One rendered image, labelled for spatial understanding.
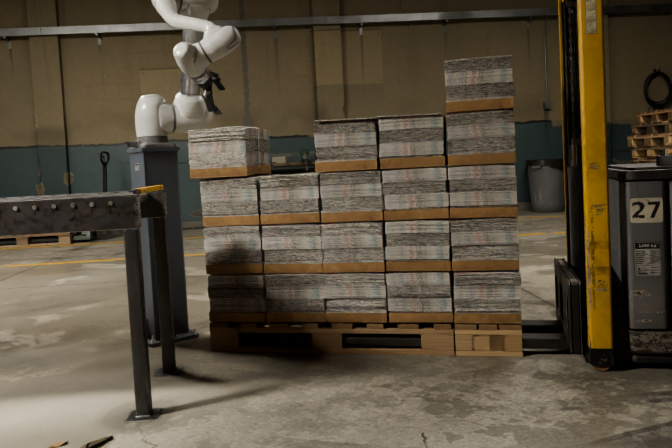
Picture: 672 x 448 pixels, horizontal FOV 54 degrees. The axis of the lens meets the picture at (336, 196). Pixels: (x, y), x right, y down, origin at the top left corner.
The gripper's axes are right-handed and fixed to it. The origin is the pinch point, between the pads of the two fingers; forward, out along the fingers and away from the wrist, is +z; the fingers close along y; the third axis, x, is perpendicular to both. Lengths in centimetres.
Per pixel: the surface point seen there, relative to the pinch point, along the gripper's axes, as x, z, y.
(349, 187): 61, 18, 40
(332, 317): 49, 44, 93
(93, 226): -13, -56, 84
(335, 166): 55, 13, 32
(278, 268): 25, 33, 73
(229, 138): 6.0, 3.1, 19.1
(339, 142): 57, 9, 22
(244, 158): 12.2, 8.7, 27.1
